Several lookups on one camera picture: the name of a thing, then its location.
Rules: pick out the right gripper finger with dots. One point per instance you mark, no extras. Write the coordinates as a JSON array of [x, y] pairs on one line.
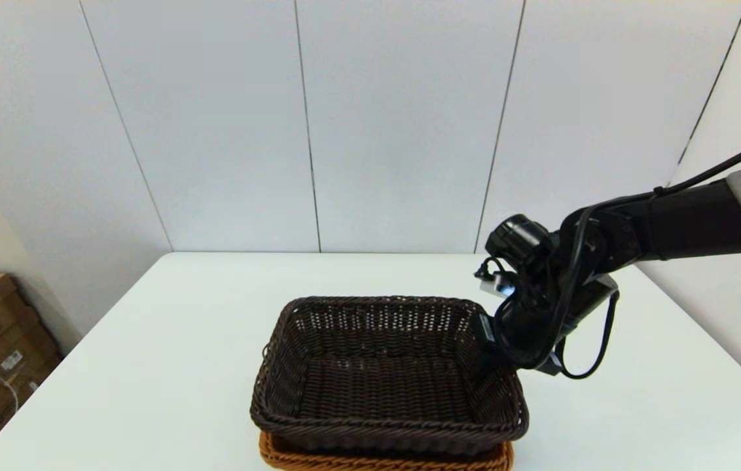
[[486, 330]]

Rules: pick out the orange wicker basket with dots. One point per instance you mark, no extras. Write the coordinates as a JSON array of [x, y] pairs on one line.
[[383, 464]]

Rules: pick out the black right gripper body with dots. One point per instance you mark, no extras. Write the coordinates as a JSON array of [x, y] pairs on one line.
[[527, 320]]

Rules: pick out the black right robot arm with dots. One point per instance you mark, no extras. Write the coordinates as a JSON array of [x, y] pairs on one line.
[[685, 222]]

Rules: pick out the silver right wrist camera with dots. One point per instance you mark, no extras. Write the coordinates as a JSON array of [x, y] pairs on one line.
[[496, 284]]

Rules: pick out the dark brown wicker basket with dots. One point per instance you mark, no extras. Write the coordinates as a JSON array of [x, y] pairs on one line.
[[383, 386]]

